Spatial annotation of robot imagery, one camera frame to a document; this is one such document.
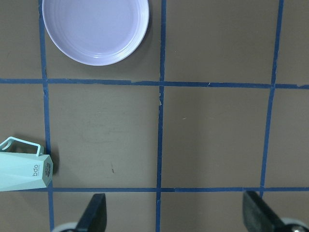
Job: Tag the lilac round plate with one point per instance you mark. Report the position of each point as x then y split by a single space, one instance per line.
96 32

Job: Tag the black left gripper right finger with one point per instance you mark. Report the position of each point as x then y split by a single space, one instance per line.
258 216

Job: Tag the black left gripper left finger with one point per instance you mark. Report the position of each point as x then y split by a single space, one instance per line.
94 218

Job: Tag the mint green faceted cup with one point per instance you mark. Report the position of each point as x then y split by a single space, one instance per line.
23 171

